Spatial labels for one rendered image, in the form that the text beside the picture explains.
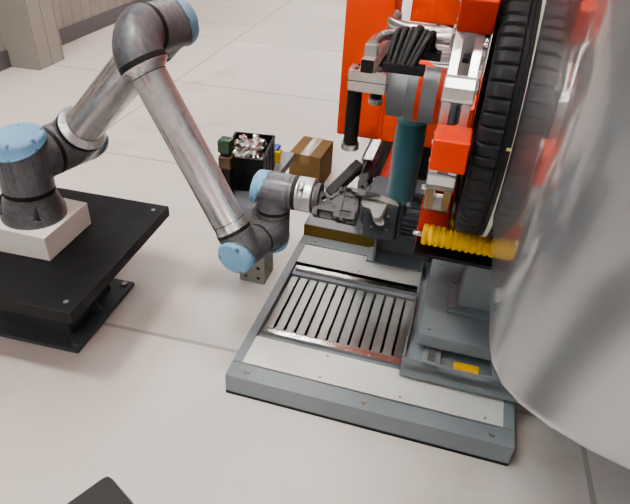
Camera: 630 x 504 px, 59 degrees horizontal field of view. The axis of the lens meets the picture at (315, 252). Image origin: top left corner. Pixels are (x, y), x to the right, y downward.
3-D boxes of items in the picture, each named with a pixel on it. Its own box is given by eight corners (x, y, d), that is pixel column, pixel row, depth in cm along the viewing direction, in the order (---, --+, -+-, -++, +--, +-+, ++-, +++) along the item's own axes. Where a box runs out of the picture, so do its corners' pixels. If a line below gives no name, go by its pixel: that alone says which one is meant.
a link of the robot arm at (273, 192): (259, 194, 153) (259, 161, 147) (302, 203, 150) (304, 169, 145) (246, 210, 145) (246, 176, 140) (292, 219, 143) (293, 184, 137)
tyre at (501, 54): (531, 295, 147) (636, 109, 92) (441, 277, 152) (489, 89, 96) (546, 119, 180) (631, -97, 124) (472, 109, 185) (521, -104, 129)
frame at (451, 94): (442, 247, 135) (494, 7, 104) (414, 241, 136) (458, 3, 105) (457, 156, 178) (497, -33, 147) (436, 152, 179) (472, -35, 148)
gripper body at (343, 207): (358, 227, 143) (313, 218, 146) (365, 195, 145) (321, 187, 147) (356, 220, 136) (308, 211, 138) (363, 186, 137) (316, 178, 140)
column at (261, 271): (264, 284, 212) (263, 187, 188) (239, 279, 214) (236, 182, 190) (273, 269, 220) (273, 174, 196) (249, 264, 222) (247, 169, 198)
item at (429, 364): (523, 407, 159) (532, 384, 153) (398, 377, 166) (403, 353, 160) (520, 300, 199) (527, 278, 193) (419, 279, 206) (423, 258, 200)
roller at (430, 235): (522, 267, 146) (527, 249, 143) (410, 246, 152) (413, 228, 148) (521, 255, 151) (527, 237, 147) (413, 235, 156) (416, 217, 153)
